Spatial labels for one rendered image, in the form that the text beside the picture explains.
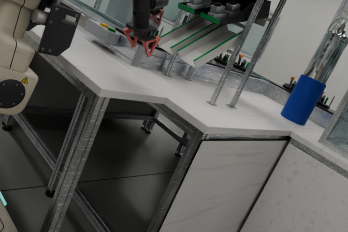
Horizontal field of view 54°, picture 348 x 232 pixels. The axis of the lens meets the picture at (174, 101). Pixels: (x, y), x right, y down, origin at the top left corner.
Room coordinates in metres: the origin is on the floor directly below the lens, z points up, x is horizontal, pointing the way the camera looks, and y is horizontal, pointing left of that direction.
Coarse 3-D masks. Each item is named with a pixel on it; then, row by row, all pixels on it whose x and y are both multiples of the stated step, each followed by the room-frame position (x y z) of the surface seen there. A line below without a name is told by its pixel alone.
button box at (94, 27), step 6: (90, 24) 1.71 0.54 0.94; (96, 24) 1.67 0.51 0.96; (90, 30) 1.70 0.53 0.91; (96, 30) 1.66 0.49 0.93; (102, 30) 1.64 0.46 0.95; (108, 30) 1.63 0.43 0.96; (96, 36) 1.65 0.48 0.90; (102, 36) 1.62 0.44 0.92; (108, 36) 1.60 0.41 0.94; (114, 36) 1.63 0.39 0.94; (108, 42) 1.61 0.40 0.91; (114, 42) 1.64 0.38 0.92
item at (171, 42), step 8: (184, 24) 1.66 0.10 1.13; (192, 24) 1.69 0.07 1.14; (200, 24) 1.70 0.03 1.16; (208, 24) 1.69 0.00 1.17; (168, 32) 1.62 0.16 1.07; (176, 32) 1.64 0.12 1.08; (184, 32) 1.67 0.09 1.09; (192, 32) 1.65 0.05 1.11; (200, 32) 1.57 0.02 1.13; (160, 40) 1.60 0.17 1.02; (168, 40) 1.63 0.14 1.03; (176, 40) 1.62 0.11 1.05; (184, 40) 1.53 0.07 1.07; (192, 40) 1.55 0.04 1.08; (168, 48) 1.57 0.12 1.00; (176, 48) 1.51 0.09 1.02
